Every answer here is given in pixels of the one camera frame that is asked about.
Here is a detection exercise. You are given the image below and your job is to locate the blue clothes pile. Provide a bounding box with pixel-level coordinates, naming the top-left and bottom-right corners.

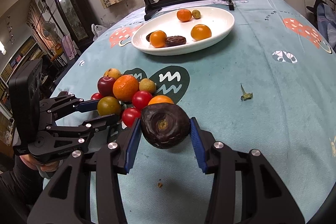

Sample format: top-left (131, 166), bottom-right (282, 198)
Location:
top-left (316, 3), bottom-right (336, 50)

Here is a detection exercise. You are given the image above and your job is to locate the red tomato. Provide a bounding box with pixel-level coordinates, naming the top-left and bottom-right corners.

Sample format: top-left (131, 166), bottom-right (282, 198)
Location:
top-left (132, 91), bottom-right (153, 110)
top-left (122, 107), bottom-right (141, 127)

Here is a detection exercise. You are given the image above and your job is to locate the smooth orange persimmon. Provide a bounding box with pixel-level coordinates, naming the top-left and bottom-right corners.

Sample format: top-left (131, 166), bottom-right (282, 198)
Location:
top-left (148, 95), bottom-right (174, 105)

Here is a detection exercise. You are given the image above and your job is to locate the dark fruit behind left persimmon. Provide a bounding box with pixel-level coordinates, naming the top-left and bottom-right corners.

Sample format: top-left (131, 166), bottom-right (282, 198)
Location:
top-left (146, 32), bottom-right (152, 42)

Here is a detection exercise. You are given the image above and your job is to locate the yellow spotted fruit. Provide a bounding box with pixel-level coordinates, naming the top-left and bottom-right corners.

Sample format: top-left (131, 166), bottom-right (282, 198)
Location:
top-left (104, 68), bottom-right (122, 80)

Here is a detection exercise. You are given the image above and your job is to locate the green stem scrap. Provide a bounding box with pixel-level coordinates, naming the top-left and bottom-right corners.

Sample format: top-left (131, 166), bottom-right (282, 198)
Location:
top-left (240, 84), bottom-right (253, 101)

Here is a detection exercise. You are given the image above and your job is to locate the dark wooden framed cabinet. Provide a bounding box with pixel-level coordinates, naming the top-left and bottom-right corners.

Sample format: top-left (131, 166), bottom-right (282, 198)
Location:
top-left (54, 0), bottom-right (97, 52)

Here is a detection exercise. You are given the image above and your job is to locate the dark red plum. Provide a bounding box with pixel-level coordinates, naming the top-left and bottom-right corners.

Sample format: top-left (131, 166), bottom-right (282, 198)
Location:
top-left (97, 76), bottom-right (116, 97)

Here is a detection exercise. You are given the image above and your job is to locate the dark flat fruit on plate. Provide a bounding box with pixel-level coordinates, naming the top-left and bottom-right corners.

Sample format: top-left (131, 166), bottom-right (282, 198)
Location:
top-left (165, 36), bottom-right (186, 47)

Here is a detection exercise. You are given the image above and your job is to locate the orange persimmon right on plate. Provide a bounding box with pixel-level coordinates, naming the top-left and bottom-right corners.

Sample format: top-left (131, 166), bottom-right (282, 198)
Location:
top-left (191, 24), bottom-right (212, 41)

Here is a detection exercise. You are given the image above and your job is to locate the white plastic bag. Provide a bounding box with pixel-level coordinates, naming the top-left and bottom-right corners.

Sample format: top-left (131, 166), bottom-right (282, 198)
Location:
top-left (91, 24), bottom-right (108, 41)

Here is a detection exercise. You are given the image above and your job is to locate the large dark wrinkled fruit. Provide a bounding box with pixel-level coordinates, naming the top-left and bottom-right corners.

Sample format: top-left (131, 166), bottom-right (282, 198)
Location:
top-left (141, 103), bottom-right (191, 149)

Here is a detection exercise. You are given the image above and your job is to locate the yellow-green fruit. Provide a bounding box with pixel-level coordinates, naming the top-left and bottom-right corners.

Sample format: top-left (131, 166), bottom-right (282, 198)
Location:
top-left (139, 79), bottom-right (157, 94)

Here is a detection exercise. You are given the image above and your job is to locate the person's left hand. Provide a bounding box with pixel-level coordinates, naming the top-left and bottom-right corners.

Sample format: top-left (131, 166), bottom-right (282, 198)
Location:
top-left (20, 155), bottom-right (60, 172)

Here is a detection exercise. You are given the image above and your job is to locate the green-brown plum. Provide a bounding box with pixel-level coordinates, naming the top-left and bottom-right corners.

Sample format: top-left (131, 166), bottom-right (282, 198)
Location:
top-left (97, 96), bottom-right (121, 116)

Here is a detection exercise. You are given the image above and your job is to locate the light blue patterned tablecloth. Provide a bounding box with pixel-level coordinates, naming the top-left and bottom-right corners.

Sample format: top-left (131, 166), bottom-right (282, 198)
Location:
top-left (52, 0), bottom-right (335, 223)

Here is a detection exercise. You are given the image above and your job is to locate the large orange tangerine front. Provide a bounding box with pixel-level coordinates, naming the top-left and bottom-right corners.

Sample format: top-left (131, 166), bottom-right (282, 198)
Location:
top-left (177, 9), bottom-right (193, 22)

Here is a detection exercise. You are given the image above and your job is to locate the red tomato edge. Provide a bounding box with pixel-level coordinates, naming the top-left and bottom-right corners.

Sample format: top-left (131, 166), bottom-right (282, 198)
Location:
top-left (91, 92), bottom-right (104, 100)

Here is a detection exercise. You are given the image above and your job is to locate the white oval plate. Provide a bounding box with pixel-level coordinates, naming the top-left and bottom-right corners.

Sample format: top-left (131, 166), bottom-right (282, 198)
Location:
top-left (131, 6), bottom-right (235, 56)

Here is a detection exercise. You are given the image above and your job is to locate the yellow-brown small round fruit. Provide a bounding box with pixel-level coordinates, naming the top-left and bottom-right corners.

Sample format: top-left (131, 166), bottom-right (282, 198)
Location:
top-left (192, 9), bottom-right (201, 19)

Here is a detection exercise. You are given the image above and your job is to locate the standing electric fan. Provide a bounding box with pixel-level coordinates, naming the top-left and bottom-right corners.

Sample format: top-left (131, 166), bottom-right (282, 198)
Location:
top-left (42, 21), bottom-right (59, 42)

